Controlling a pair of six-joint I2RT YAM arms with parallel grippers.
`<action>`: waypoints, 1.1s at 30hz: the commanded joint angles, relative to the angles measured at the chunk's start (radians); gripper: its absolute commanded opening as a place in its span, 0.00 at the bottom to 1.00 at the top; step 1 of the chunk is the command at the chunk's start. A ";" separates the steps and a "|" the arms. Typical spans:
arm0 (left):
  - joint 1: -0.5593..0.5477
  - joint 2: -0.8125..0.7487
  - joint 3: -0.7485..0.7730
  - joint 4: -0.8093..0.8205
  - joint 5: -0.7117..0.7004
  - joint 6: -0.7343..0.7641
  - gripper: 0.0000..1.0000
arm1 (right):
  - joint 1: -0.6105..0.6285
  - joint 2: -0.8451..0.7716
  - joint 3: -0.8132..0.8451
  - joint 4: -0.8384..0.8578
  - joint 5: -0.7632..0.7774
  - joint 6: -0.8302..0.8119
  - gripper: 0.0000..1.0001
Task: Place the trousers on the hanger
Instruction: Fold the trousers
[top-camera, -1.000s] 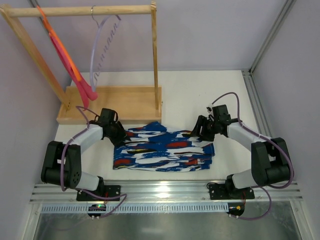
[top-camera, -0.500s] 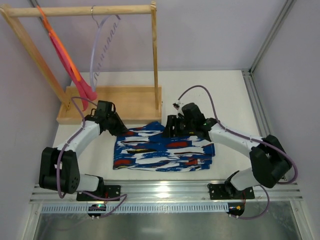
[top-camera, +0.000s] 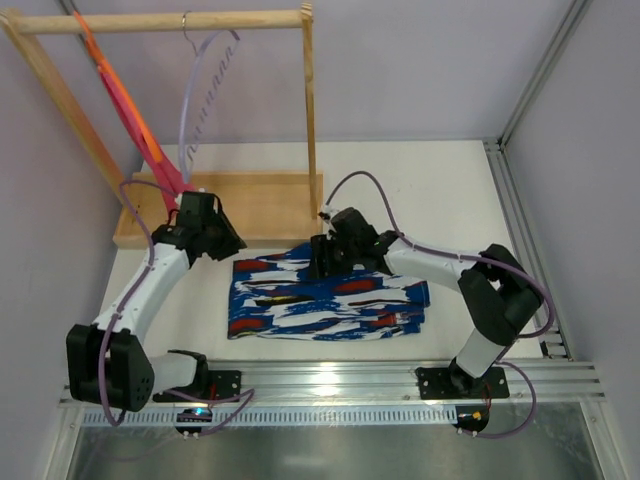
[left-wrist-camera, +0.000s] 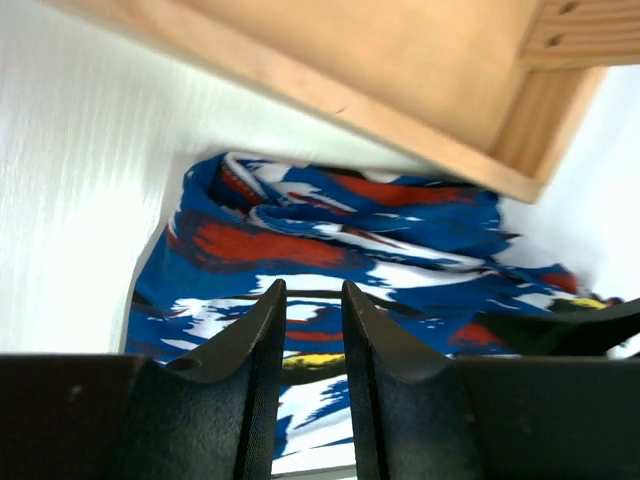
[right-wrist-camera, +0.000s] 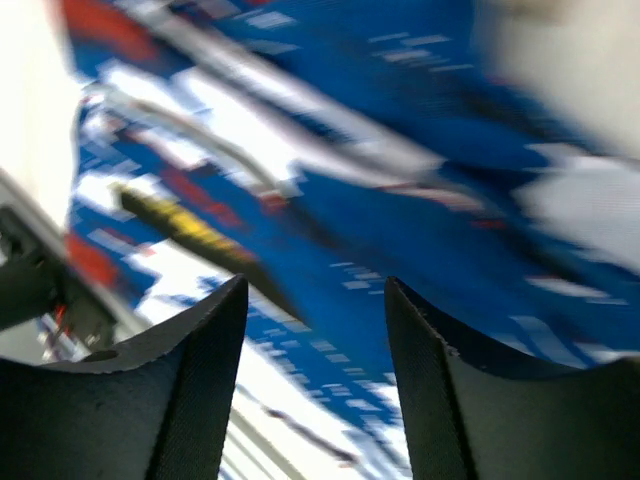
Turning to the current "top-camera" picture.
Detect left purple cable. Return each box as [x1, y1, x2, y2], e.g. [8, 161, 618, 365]
[97, 179, 257, 441]

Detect pink cloth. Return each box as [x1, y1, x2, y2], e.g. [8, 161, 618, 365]
[97, 62, 194, 211]

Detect slotted cable duct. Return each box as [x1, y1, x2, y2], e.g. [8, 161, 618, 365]
[79, 403, 459, 427]

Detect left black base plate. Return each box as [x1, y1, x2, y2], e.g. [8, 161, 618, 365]
[202, 369, 242, 402]

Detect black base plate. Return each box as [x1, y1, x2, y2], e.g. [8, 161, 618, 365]
[415, 366, 510, 400]
[202, 369, 242, 402]

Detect purple cable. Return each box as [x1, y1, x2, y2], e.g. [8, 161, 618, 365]
[97, 179, 257, 441]
[319, 170, 555, 440]

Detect orange plastic hanger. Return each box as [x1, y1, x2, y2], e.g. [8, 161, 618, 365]
[73, 10, 164, 166]

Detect lilac plastic hanger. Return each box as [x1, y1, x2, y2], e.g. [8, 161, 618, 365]
[177, 11, 241, 183]

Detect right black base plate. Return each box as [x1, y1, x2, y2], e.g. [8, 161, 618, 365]
[415, 366, 510, 400]

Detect aluminium mounting rail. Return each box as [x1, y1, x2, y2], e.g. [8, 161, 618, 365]
[57, 357, 609, 409]

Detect blue patterned trousers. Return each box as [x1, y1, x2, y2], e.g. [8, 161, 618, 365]
[227, 243, 431, 342]

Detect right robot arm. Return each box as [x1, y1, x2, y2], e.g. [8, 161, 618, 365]
[310, 207, 543, 400]

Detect wooden clothes rack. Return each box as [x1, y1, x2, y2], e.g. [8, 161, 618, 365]
[1, 3, 323, 248]

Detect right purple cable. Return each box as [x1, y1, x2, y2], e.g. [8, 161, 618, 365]
[319, 170, 555, 440]

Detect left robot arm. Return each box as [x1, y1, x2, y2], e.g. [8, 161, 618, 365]
[66, 191, 246, 415]

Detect aluminium corner frame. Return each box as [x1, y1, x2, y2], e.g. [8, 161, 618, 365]
[483, 1, 592, 361]

